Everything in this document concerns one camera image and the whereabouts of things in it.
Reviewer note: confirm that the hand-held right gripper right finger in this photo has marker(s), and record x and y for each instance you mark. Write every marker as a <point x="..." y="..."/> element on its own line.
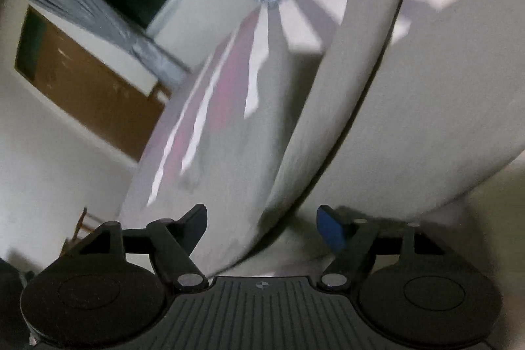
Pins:
<point x="330" y="228"/>

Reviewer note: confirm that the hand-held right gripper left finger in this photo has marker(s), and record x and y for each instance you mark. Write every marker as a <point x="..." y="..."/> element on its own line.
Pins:
<point x="197" y="222"/>

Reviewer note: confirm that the striped bed sheet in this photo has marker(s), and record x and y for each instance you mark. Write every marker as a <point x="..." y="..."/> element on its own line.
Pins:
<point x="229" y="87"/>

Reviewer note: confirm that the grey curtain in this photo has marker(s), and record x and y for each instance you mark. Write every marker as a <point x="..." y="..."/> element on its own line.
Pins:
<point x="82" y="7"/>

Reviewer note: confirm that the brown wooden door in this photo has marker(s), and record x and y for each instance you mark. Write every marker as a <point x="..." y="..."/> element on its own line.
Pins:
<point x="90" y="83"/>

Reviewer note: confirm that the grey towel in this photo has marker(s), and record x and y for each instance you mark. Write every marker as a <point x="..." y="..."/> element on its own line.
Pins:
<point x="328" y="108"/>

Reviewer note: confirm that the wooden chair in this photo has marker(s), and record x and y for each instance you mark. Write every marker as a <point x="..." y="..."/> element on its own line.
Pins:
<point x="84" y="225"/>

